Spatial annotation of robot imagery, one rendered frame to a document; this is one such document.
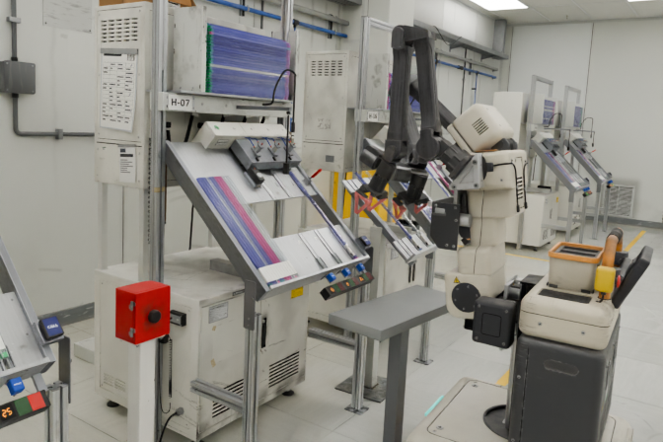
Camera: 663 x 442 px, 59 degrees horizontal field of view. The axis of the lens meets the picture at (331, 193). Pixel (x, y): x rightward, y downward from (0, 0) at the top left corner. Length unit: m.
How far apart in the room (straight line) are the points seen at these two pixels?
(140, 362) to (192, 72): 1.09
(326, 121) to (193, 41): 1.41
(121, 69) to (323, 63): 1.47
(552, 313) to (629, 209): 7.87
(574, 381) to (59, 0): 3.20
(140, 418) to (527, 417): 1.18
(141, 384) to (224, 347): 0.56
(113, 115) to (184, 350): 0.98
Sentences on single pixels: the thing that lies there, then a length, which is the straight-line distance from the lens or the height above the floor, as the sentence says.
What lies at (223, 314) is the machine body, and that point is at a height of 0.54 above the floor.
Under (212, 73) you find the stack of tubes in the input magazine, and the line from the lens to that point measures 2.38.
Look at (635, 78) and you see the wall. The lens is 9.69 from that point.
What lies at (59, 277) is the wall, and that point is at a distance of 3.88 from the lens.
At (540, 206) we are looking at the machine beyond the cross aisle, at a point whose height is 0.50.
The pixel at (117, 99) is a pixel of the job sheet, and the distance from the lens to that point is 2.52.
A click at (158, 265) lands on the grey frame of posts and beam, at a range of 2.36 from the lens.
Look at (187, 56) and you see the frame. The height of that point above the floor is 1.52.
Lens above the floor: 1.30
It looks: 7 degrees down
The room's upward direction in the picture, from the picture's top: 3 degrees clockwise
